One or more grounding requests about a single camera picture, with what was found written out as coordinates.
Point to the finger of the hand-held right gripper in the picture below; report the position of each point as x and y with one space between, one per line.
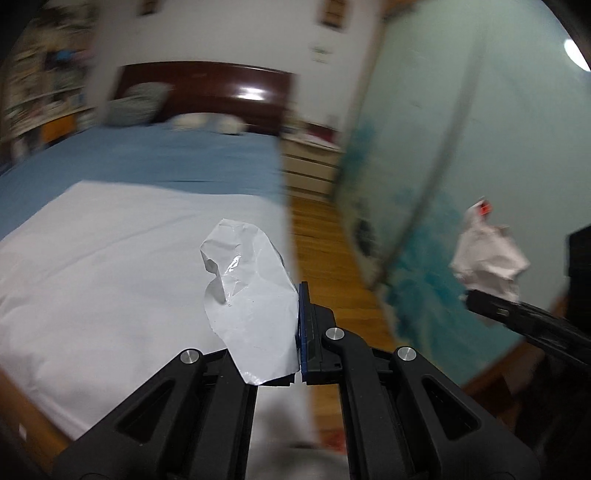
531 323

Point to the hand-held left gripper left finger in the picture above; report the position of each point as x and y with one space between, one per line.
221 369

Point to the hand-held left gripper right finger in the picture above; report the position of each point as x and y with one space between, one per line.
302 323

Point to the silver white foil wrapper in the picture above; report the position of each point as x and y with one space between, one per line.
254 300

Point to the white printed paper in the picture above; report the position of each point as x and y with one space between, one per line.
489 258

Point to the white bed sheet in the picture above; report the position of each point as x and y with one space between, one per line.
115 277

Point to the white nightstand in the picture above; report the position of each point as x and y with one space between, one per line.
309 166

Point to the glass sliding wardrobe door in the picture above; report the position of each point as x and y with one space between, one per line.
461 129

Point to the red item on nightstand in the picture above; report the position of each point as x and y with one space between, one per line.
323 134

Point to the ceiling light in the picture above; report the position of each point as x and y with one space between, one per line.
578 53

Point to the white pillow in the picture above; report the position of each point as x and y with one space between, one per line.
187 120
231 125

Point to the blue bed blanket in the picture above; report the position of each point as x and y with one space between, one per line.
161 157

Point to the dark wooden headboard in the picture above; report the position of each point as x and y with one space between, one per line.
217 83

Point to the grey pillow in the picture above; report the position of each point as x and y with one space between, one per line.
138 104

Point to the orange box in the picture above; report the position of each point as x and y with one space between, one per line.
59 128

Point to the wooden bookshelf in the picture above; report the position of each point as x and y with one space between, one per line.
41 78

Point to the white wall switch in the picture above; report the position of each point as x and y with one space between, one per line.
320 54

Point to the framed wall picture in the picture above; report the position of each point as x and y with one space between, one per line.
332 11

